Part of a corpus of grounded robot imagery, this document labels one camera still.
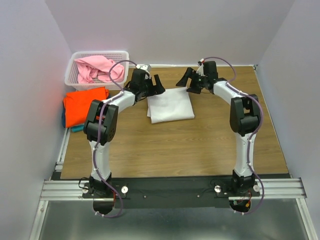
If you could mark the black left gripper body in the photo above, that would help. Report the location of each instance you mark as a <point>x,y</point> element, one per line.
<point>145,88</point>

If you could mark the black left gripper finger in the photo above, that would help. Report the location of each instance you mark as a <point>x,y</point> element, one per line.
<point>157,80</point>
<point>158,89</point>

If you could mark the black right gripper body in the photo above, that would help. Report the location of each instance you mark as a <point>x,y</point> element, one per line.
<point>197,83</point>

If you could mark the white t shirt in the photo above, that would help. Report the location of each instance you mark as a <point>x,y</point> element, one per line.
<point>172,105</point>

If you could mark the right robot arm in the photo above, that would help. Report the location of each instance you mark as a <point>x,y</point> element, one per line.
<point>245,118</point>

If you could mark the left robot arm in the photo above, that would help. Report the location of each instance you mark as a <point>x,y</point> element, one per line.
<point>101,123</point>

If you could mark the pink t shirt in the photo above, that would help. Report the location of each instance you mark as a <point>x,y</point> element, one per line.
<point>98,66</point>

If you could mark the folded orange t shirt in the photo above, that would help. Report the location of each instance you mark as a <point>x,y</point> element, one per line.
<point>77,104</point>

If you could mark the white plastic laundry basket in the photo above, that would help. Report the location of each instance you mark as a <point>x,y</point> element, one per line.
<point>71,75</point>

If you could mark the folded teal t shirt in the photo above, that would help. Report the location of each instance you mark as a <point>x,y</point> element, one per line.
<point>77,128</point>

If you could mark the folded blue t shirt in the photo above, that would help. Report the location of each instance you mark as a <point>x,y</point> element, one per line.
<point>63,118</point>

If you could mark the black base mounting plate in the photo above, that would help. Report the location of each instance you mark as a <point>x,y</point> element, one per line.
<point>170,192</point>

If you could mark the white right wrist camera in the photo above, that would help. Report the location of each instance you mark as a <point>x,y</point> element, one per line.
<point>200,70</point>

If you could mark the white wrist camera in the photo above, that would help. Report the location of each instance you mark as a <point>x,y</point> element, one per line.
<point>200,70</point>
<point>144,67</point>

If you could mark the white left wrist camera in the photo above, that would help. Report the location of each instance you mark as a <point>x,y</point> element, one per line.
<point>144,67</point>

